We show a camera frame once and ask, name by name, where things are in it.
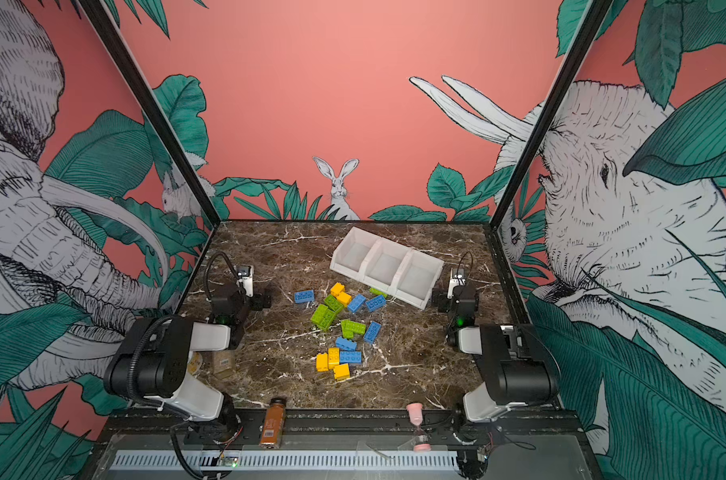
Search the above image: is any white three-compartment bin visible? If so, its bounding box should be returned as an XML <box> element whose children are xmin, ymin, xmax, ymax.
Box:
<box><xmin>330</xmin><ymin>227</ymin><xmax>444</xmax><ymax>310</ymax></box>

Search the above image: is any small green lego brick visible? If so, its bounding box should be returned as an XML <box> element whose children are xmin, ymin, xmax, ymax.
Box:
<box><xmin>369</xmin><ymin>287</ymin><xmax>388</xmax><ymax>299</ymax></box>

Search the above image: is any blue lego brick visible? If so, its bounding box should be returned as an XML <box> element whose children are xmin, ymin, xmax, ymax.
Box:
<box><xmin>294</xmin><ymin>290</ymin><xmax>315</xmax><ymax>304</ymax></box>
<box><xmin>363</xmin><ymin>321</ymin><xmax>381</xmax><ymax>344</ymax></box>
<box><xmin>335</xmin><ymin>337</ymin><xmax>357</xmax><ymax>351</ymax></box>
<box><xmin>339</xmin><ymin>350</ymin><xmax>363</xmax><ymax>365</ymax></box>
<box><xmin>347</xmin><ymin>294</ymin><xmax>368</xmax><ymax>313</ymax></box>
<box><xmin>365</xmin><ymin>295</ymin><xmax>387</xmax><ymax>312</ymax></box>

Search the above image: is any yellow lego brick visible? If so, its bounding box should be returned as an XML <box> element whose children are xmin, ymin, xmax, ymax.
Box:
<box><xmin>315</xmin><ymin>353</ymin><xmax>329</xmax><ymax>372</ymax></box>
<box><xmin>330</xmin><ymin>282</ymin><xmax>345</xmax><ymax>296</ymax></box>
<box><xmin>335</xmin><ymin>292</ymin><xmax>353</xmax><ymax>308</ymax></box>
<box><xmin>328</xmin><ymin>347</ymin><xmax>340</xmax><ymax>370</ymax></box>

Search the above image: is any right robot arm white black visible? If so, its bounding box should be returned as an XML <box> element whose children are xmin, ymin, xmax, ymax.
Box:
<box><xmin>431</xmin><ymin>282</ymin><xmax>560</xmax><ymax>423</ymax></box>

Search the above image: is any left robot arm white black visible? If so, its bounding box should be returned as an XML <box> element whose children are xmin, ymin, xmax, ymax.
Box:
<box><xmin>103</xmin><ymin>285</ymin><xmax>272</xmax><ymax>444</ymax></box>

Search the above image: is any large green lego brick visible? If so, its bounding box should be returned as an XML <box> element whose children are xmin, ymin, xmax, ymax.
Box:
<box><xmin>311</xmin><ymin>295</ymin><xmax>345</xmax><ymax>331</ymax></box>

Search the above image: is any tin can silver lid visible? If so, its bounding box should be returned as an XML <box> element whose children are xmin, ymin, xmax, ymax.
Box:
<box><xmin>187</xmin><ymin>350</ymin><xmax>235</xmax><ymax>379</ymax></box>

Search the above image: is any blue lego brick bottom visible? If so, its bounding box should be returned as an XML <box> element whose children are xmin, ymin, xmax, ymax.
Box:
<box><xmin>339</xmin><ymin>350</ymin><xmax>363</xmax><ymax>365</ymax></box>

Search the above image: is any yellow lego brick lowest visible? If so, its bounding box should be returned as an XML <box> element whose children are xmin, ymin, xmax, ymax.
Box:
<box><xmin>333</xmin><ymin>364</ymin><xmax>351</xmax><ymax>381</ymax></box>

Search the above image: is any pink hourglass timer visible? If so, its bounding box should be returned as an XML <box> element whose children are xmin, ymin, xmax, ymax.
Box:
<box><xmin>406</xmin><ymin>402</ymin><xmax>432</xmax><ymax>452</ymax></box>

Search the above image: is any brown spice bottle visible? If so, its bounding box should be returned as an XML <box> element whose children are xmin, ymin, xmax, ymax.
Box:
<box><xmin>259</xmin><ymin>397</ymin><xmax>287</xmax><ymax>449</ymax></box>

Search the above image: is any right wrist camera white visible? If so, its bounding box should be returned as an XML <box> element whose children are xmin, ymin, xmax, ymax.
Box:
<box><xmin>447</xmin><ymin>267</ymin><xmax>467</xmax><ymax>298</ymax></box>

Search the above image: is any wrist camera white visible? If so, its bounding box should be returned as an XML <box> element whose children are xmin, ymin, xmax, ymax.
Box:
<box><xmin>447</xmin><ymin>267</ymin><xmax>467</xmax><ymax>298</ymax></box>
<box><xmin>235</xmin><ymin>265</ymin><xmax>254</xmax><ymax>297</ymax></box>

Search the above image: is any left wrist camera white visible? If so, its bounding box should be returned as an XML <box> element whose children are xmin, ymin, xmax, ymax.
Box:
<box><xmin>235</xmin><ymin>265</ymin><xmax>254</xmax><ymax>297</ymax></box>

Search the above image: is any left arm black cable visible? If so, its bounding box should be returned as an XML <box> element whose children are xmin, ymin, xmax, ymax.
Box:
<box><xmin>202</xmin><ymin>251</ymin><xmax>239</xmax><ymax>301</ymax></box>

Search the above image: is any white perforated rail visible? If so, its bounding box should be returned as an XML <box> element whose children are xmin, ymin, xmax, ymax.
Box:
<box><xmin>109</xmin><ymin>450</ymin><xmax>459</xmax><ymax>473</ymax></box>

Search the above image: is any black base frame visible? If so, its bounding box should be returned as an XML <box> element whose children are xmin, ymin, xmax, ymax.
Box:
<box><xmin>96</xmin><ymin>407</ymin><xmax>589</xmax><ymax>448</ymax></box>

